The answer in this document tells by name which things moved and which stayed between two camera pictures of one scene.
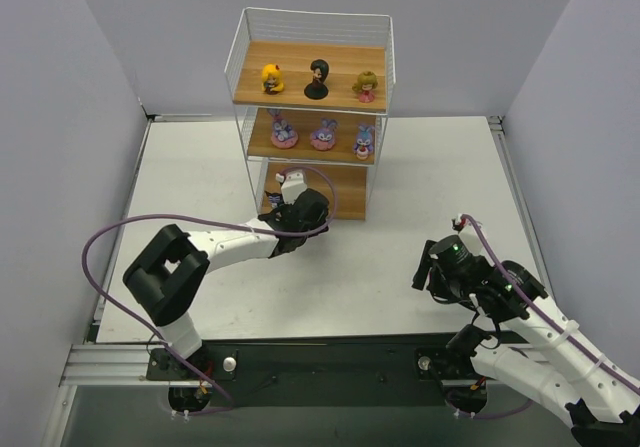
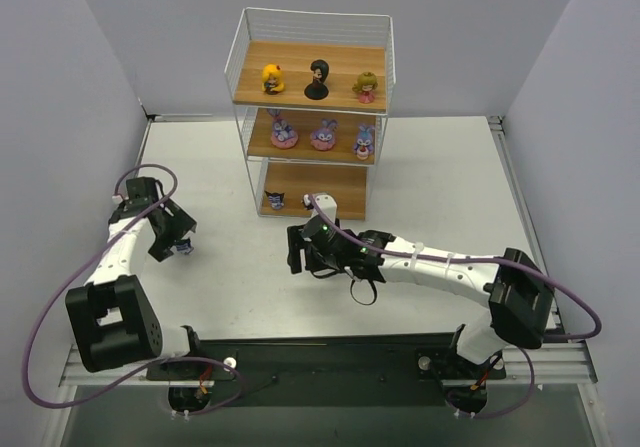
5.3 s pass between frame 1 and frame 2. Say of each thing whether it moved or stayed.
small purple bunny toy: stayed
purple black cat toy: stayed
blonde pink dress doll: stayed
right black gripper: moved
